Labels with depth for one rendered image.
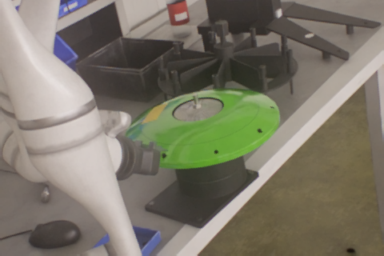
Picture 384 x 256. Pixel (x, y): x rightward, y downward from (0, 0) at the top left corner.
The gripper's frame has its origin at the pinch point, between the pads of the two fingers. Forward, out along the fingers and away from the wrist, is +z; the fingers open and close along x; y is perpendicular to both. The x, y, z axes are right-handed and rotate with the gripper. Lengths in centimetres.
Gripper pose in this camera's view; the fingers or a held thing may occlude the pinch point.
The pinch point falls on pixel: (163, 150)
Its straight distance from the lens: 131.7
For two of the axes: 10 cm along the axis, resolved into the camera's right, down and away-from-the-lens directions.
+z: 5.1, 1.3, 8.5
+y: -1.2, 9.9, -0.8
